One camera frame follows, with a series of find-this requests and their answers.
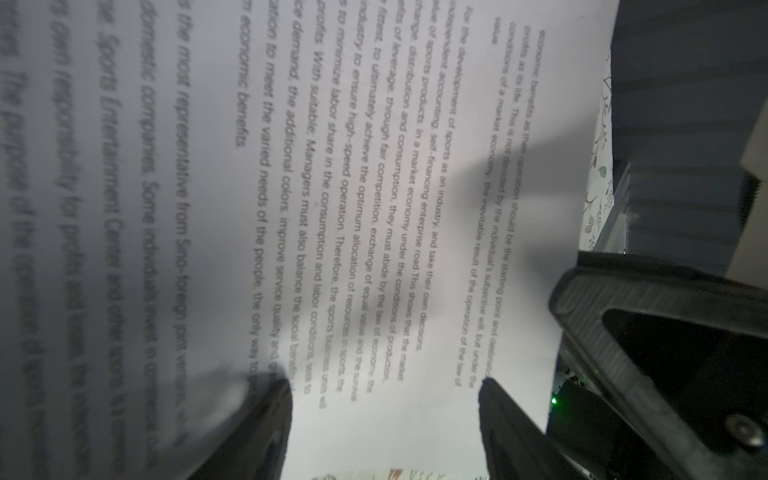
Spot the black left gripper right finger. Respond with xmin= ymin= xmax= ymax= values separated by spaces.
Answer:
xmin=478 ymin=378 xmax=582 ymax=480

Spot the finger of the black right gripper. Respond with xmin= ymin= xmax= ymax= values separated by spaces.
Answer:
xmin=549 ymin=252 xmax=767 ymax=479

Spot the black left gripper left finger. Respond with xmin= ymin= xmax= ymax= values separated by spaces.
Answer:
xmin=185 ymin=374 xmax=293 ymax=479

